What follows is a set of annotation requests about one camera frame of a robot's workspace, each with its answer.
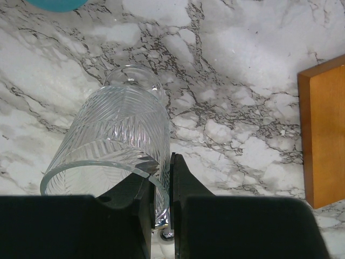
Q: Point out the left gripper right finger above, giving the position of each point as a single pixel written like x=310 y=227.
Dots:
x=211 y=226

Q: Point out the gold wire wine glass rack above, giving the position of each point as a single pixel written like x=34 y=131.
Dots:
x=321 y=101

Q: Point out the blue wine glass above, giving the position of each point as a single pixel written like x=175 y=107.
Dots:
x=58 y=5

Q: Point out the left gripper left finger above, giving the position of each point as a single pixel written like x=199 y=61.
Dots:
x=116 y=224

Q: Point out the clear wine glass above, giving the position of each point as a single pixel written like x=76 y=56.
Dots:
x=121 y=129

